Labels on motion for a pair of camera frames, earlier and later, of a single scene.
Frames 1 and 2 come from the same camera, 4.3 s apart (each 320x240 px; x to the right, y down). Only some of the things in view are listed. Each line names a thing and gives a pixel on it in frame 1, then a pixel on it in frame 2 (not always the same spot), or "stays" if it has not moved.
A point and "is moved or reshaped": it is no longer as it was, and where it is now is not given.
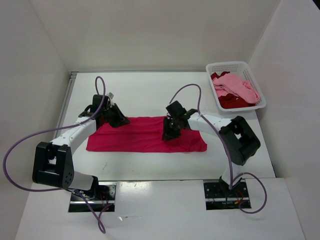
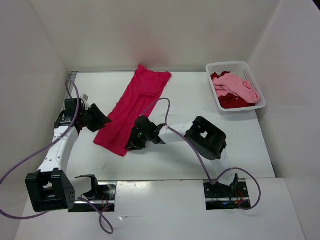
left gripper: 121,120 -> 100,119
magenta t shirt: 143,134 is moved or reshaped
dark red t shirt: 228,101 stays
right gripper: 167,134 -> 133,143
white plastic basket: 241,68 stays
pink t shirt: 232,84 stays
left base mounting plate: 102,196 stays
